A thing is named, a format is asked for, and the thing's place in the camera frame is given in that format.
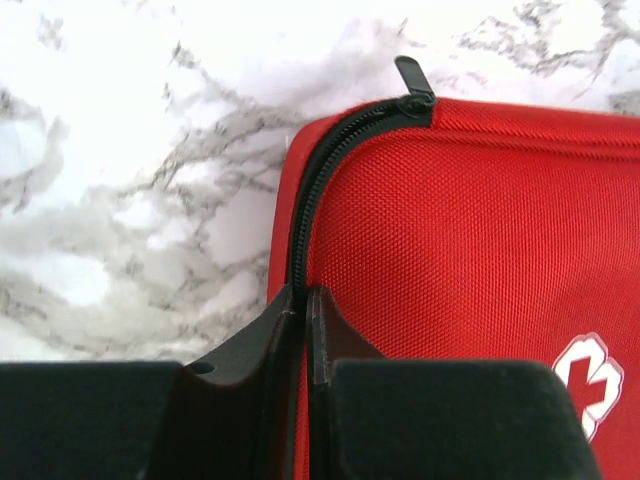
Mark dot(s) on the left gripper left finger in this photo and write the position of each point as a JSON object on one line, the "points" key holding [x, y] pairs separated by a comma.
{"points": [[231, 413]]}

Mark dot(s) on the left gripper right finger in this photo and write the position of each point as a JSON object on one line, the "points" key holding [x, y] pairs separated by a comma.
{"points": [[346, 405]]}

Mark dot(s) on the red black medicine case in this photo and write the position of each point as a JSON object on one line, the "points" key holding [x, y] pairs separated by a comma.
{"points": [[451, 229]]}

